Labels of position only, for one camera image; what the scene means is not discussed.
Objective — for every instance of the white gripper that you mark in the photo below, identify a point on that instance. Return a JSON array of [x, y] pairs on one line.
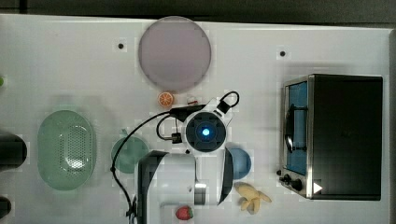
[[205, 131]]

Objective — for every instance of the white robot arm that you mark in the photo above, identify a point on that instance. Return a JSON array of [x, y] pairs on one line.
[[201, 173]]

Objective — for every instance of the green strainer basket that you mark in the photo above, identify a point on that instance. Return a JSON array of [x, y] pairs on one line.
[[66, 151]]

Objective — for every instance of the blue cup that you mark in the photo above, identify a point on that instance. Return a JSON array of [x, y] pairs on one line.
[[241, 163]]

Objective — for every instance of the orange slice toy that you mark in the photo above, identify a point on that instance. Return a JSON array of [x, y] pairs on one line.
[[166, 99]]

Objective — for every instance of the green mug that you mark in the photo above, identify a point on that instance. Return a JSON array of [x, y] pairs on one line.
[[132, 151]]

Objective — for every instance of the red strawberry toy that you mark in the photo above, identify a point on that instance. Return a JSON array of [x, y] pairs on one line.
[[184, 213]]

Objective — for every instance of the grey round plate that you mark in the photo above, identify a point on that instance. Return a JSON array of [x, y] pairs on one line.
[[174, 53]]

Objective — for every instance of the black toaster oven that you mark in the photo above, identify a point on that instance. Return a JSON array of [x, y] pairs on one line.
[[332, 137]]

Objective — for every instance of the black pot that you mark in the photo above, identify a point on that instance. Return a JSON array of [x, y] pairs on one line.
[[13, 151]]

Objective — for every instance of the dark round object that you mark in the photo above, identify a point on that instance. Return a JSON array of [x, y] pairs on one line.
[[5, 207]]

